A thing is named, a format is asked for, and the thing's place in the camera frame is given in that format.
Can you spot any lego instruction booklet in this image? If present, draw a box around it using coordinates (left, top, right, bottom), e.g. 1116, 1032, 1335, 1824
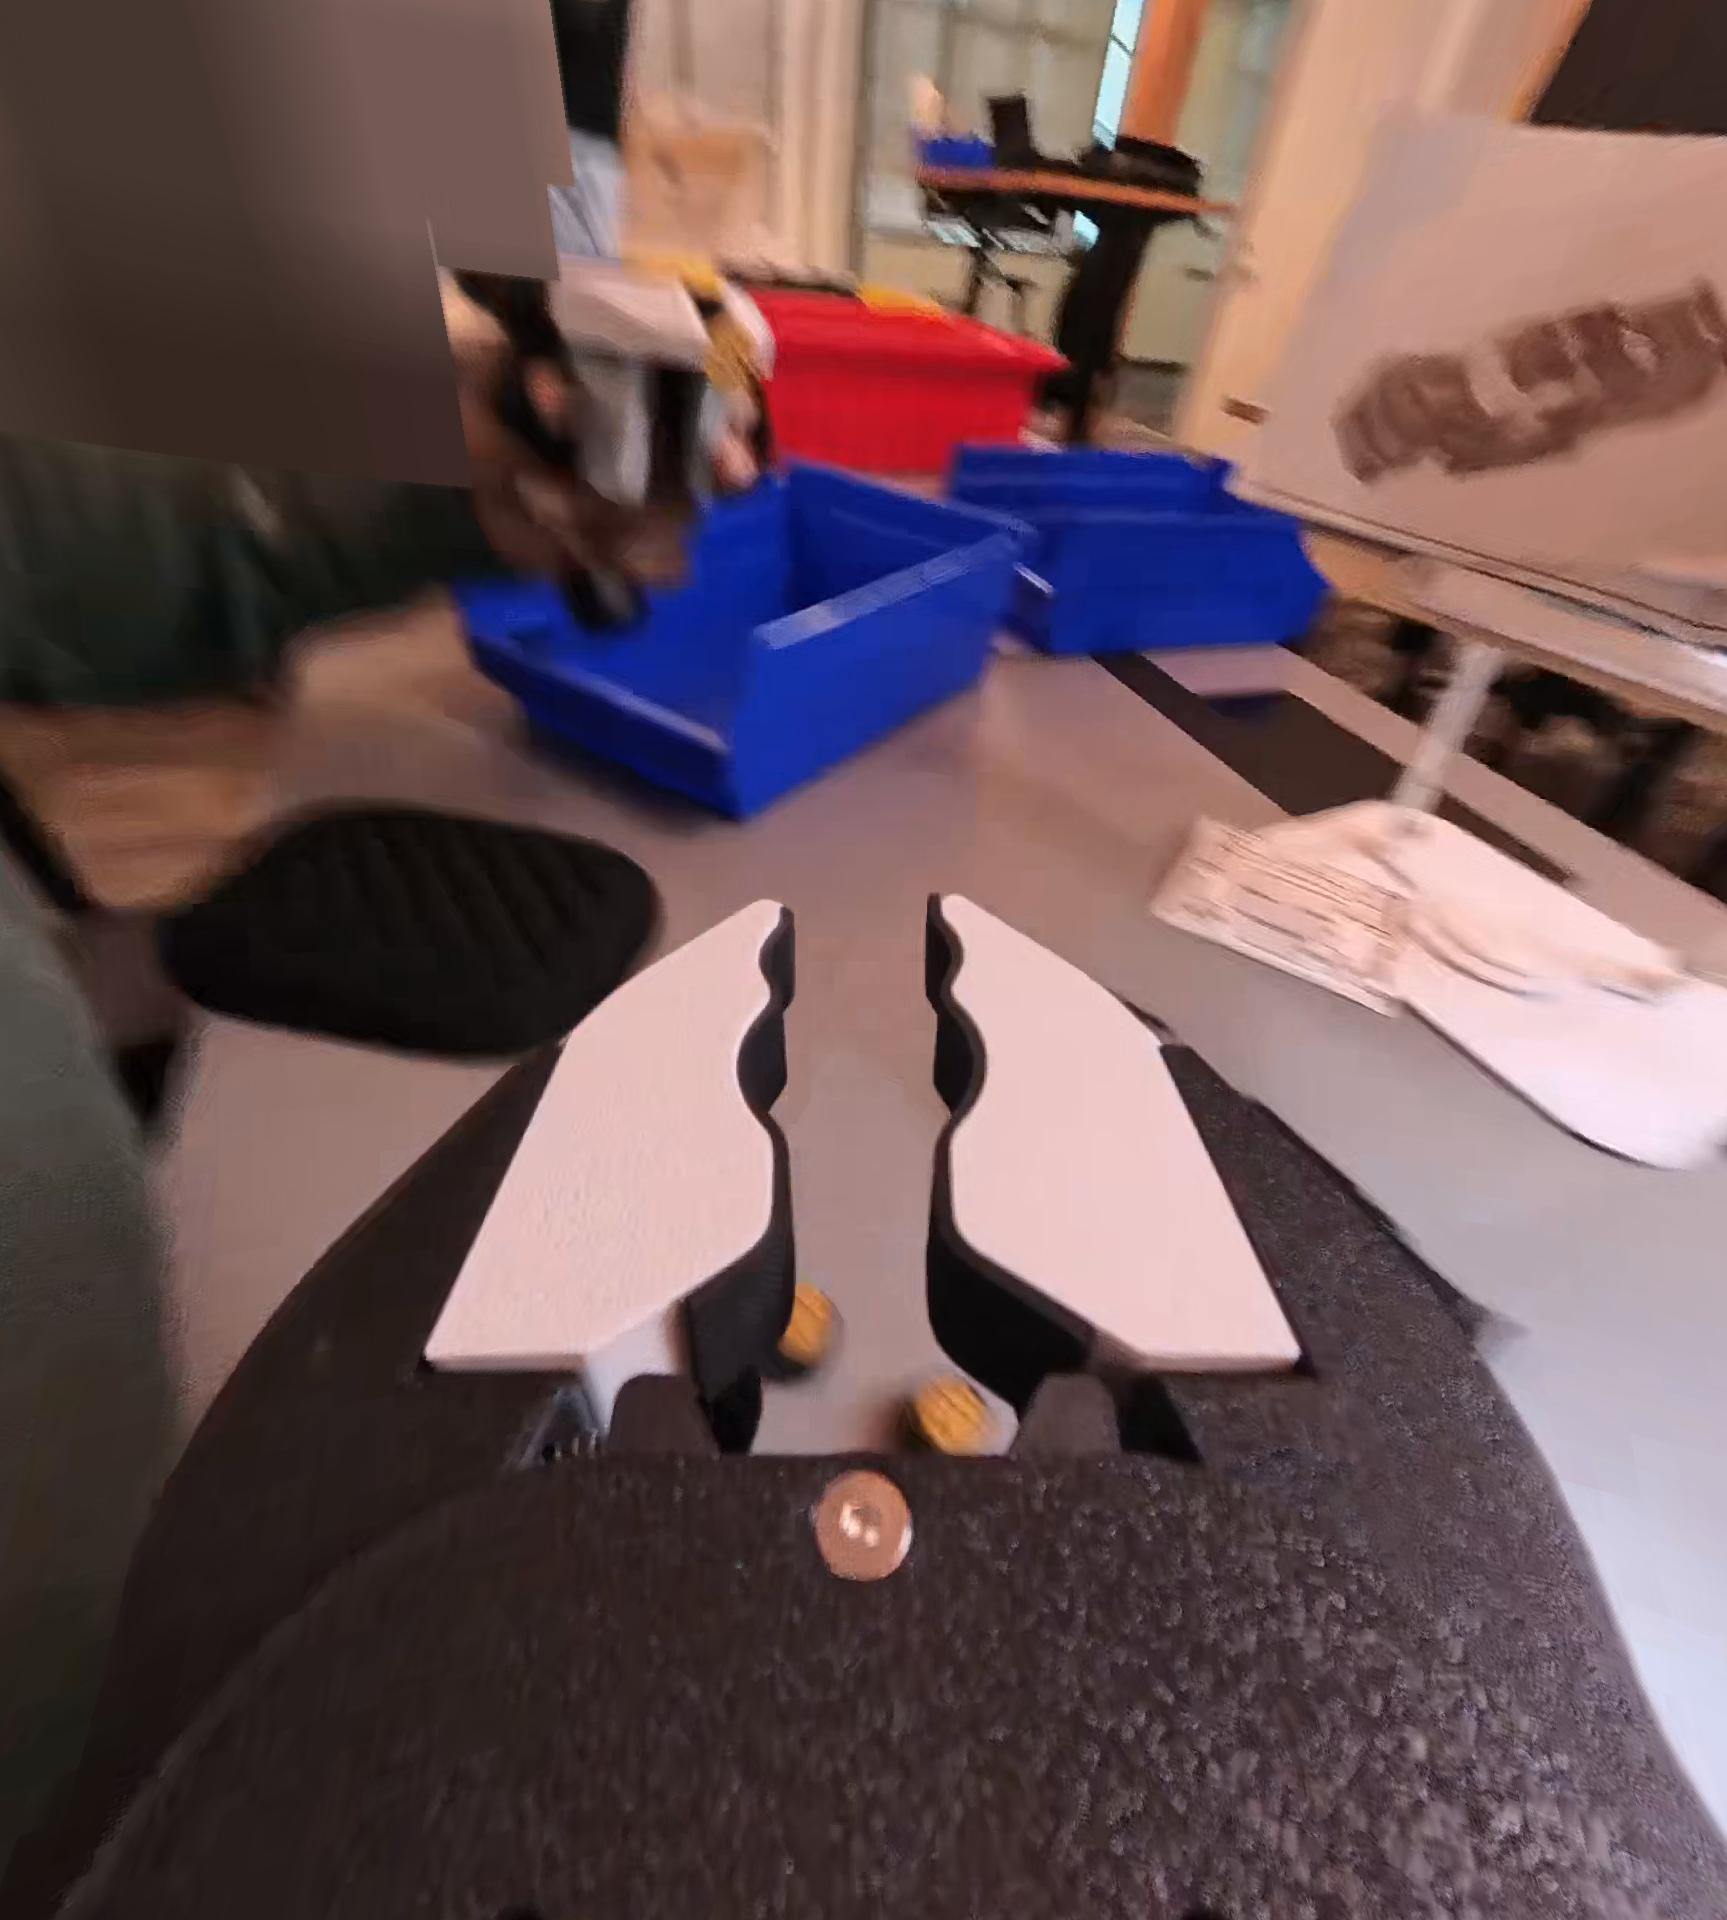
1226, 115, 1727, 648

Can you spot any red storage bin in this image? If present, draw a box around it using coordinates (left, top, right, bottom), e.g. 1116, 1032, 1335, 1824
715, 291, 1067, 481

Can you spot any blue storage bin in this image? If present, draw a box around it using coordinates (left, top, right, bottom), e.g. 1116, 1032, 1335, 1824
460, 466, 1039, 817
947, 445, 1328, 655

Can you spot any white sticker sheet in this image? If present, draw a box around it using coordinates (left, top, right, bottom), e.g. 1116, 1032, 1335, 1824
1149, 810, 1435, 1005

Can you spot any white booklet stand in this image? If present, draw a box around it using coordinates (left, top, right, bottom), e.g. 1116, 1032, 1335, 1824
1342, 555, 1727, 1171

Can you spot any person's left forearm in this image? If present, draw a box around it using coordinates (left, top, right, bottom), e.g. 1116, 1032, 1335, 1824
0, 421, 504, 724

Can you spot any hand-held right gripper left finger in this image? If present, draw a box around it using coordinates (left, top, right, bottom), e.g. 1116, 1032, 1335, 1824
429, 900, 800, 1412

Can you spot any black dimpled wrist rest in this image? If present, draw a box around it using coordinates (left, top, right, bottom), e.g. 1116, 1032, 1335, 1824
160, 810, 665, 1057

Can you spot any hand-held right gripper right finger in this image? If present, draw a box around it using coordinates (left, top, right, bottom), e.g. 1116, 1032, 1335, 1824
924, 895, 1307, 1406

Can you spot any wooden standing desk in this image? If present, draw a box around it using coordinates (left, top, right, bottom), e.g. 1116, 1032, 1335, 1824
916, 157, 1226, 450

